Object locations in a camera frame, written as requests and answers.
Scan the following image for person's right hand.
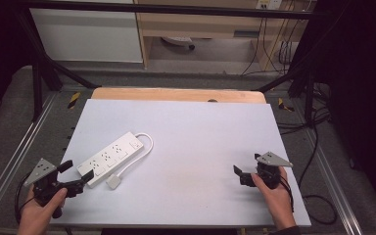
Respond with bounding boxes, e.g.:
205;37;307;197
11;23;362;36
250;165;298;231

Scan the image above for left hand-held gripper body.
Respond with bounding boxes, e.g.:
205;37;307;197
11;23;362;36
23;158;86;219

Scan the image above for white power strip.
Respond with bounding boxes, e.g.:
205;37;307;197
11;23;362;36
76;131;145;189

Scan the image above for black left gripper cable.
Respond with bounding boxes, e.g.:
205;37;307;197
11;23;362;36
14;172;35;224

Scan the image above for yellow black tape marker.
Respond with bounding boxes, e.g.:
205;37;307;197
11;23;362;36
277;97;296;113
67;91;81;110

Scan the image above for wooden table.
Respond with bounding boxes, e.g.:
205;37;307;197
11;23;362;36
90;86;268;105

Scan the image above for person's dark right sleeve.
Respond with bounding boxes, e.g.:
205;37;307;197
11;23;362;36
268;225;303;235

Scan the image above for person's left hand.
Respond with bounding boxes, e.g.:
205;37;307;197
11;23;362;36
17;187;69;235

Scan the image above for aluminium floor rail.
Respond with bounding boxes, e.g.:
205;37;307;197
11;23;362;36
0;92;60;226
293;97;365;235

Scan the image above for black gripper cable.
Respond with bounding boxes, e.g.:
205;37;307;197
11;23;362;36
278;177;296;213
14;172;35;224

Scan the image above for white power strip cable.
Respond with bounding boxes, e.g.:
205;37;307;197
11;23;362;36
116;131;155;179

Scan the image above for light wooden desk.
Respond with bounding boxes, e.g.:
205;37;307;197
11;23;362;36
133;0;311;70

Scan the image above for white chair base leg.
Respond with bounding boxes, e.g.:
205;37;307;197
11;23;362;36
161;35;196;51

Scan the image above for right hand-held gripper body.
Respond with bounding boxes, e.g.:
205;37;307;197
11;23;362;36
239;151;294;191

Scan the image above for black floor cable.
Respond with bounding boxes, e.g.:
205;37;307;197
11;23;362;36
275;82;339;226

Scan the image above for white wall socket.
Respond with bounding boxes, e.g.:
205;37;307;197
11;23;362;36
256;0;283;10

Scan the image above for white cabinet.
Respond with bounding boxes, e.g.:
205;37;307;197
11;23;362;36
28;0;144;64

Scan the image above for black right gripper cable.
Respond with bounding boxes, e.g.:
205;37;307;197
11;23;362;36
278;177;296;213

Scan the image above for hanging black cables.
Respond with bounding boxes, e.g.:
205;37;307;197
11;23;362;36
239;9;307;77

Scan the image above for white power plug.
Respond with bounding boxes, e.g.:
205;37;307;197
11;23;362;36
106;173;122;190

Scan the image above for black metal frame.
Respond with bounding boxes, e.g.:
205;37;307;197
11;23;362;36
13;0;327;126

